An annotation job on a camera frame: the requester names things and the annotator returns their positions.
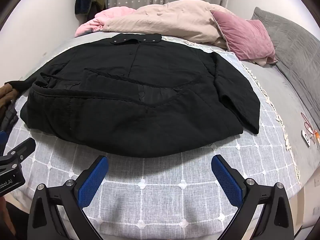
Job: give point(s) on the grey quilted pillow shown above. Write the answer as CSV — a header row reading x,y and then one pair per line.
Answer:
x,y
292,47

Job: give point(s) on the pink fleece blanket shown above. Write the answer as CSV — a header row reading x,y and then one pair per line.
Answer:
x,y
100,21

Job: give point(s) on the black jacket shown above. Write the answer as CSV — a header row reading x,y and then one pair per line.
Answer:
x,y
140,100

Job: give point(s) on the dark quilted cloth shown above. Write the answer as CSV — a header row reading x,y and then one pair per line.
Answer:
x,y
8,120

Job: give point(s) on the small orange object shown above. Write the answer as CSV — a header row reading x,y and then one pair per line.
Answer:
x,y
318,135

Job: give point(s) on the light grey checked blanket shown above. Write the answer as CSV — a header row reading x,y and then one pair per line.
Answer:
x,y
160,192

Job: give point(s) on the small white device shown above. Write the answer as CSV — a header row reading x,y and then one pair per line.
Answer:
x,y
306,138

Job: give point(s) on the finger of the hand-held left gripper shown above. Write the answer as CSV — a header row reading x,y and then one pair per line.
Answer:
x,y
23,148
2,138

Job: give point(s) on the beige duvet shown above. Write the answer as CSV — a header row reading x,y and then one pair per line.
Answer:
x,y
172,20

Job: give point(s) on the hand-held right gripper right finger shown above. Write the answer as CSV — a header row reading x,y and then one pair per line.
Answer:
x,y
226,182

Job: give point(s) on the brown cloth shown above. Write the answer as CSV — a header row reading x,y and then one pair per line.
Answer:
x,y
7,96

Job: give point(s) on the pink velvet pillow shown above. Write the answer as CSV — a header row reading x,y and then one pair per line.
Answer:
x,y
246,38

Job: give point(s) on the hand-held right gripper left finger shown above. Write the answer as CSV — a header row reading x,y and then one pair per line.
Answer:
x,y
92,182

